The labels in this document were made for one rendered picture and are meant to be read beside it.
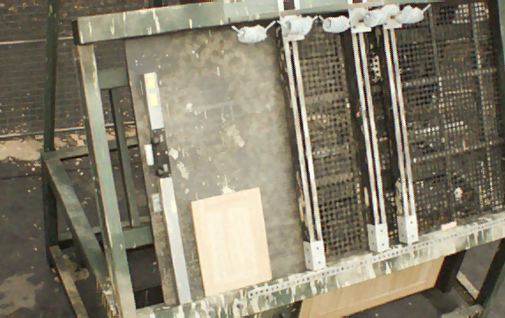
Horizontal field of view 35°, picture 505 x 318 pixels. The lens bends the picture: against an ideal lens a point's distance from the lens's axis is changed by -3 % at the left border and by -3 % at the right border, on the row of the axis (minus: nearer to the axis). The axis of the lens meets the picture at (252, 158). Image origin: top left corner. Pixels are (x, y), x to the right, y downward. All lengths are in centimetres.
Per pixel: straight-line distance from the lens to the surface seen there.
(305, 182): 348
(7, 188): 534
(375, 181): 369
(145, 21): 317
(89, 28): 310
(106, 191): 317
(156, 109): 323
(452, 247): 402
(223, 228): 340
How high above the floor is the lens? 337
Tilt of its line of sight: 37 degrees down
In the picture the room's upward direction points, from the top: 8 degrees clockwise
